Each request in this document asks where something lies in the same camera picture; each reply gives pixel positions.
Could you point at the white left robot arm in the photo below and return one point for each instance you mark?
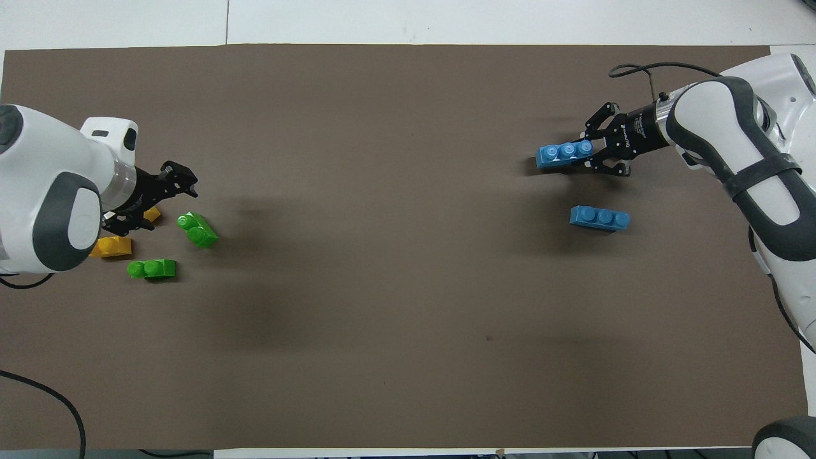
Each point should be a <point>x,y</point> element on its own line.
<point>38,166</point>

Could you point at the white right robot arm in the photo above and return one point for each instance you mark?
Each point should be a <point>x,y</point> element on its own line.
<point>765,159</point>

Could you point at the green two-stud toy block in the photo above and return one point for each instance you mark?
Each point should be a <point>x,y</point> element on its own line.
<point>199,231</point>
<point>153,268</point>

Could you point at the blue three-stud toy block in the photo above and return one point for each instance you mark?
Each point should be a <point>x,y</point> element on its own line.
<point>561,155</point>
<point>599,217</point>

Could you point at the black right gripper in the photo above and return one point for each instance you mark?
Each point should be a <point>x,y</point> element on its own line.
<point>637,131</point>

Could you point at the yellow two-stud toy block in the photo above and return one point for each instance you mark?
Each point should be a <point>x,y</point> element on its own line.
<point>153,214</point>
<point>115,247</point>

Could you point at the brown paper table mat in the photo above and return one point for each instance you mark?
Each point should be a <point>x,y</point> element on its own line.
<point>408,306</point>

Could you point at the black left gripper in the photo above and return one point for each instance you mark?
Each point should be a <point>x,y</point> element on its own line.
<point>143,188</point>

